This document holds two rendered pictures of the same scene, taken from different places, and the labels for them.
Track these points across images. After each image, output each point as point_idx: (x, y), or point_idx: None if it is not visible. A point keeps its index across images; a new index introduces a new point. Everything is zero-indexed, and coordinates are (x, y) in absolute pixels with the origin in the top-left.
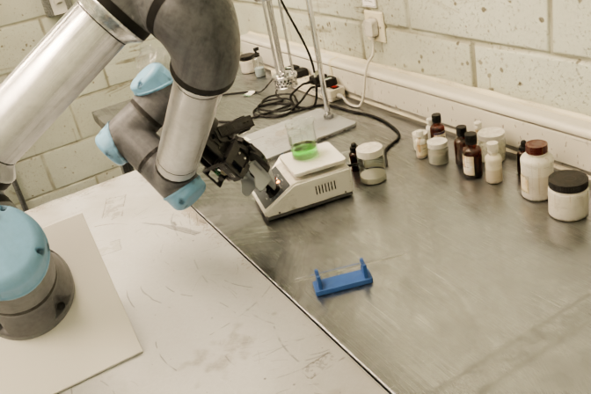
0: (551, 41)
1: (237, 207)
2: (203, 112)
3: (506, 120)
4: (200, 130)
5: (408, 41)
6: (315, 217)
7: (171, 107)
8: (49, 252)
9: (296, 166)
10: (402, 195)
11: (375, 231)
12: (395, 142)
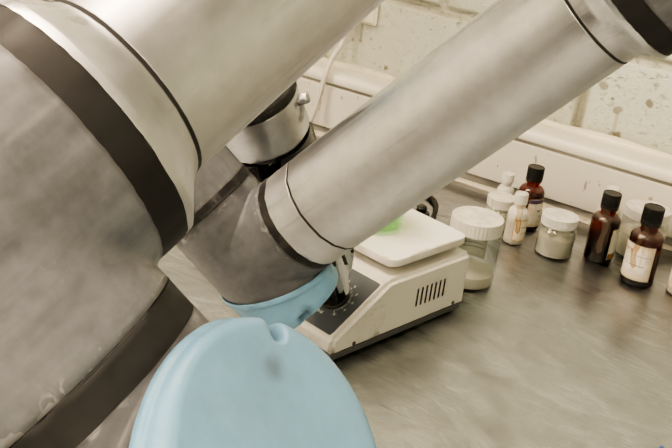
0: None
1: None
2: (578, 93)
3: (660, 190)
4: (513, 139)
5: (434, 30)
6: (425, 355)
7: (495, 70)
8: None
9: (379, 244)
10: (553, 314)
11: (576, 387)
12: (437, 210)
